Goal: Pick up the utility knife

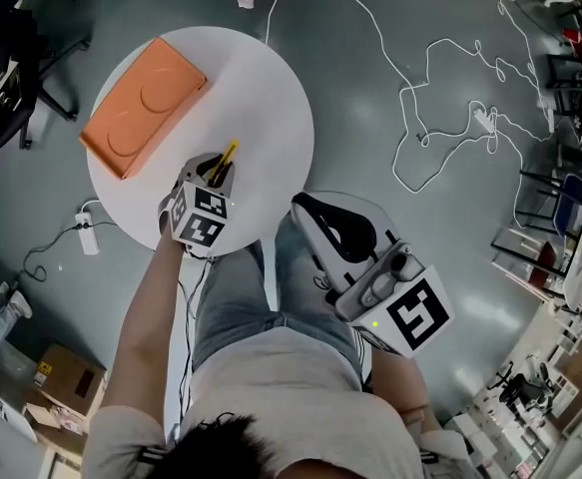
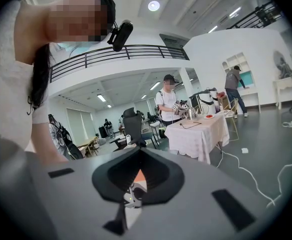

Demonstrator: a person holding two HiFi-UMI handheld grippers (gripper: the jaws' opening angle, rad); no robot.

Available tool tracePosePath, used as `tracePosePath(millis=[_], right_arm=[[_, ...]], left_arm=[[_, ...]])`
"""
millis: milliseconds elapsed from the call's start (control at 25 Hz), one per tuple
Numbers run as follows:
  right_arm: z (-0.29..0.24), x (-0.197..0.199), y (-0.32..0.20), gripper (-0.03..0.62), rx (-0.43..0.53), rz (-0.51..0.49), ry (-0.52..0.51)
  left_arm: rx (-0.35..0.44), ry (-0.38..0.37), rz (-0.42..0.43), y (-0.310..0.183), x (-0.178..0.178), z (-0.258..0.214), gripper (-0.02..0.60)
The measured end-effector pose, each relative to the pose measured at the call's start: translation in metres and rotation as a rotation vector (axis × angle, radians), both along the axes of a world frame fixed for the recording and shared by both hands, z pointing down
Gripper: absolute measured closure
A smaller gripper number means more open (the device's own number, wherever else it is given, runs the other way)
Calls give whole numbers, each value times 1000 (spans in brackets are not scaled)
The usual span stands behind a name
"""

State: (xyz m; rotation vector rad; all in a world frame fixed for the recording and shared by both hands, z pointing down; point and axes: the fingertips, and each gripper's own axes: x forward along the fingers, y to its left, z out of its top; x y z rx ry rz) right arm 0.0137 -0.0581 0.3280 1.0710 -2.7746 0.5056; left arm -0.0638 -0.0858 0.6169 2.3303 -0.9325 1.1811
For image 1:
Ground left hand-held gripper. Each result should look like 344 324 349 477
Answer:
158 152 238 258

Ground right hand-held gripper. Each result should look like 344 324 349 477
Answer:
290 190 456 360

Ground person's right forearm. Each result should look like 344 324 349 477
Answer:
368 349 442 429

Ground person's left forearm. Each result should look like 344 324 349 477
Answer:
100 236 186 412

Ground round white side table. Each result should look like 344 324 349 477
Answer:
86 26 316 258

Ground orange flat box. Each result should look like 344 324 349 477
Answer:
78 36 210 182

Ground person's grey jeans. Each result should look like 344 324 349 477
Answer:
190 211 367 384

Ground person's light grey shirt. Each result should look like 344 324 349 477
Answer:
82 322 477 479

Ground beige book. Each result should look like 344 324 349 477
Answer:
0 56 23 107

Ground blue chair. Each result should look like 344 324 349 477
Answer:
513 169 582 235

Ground small black swivel chair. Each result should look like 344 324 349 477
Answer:
488 360 557 414

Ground black office chair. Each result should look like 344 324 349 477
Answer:
0 0 93 162

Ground brown cardboard box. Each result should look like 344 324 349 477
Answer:
22 342 109 437

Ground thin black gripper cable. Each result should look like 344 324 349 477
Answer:
174 255 218 443

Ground black floor cable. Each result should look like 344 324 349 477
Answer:
22 219 118 284

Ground long white floor cable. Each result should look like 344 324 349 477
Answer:
264 0 557 195

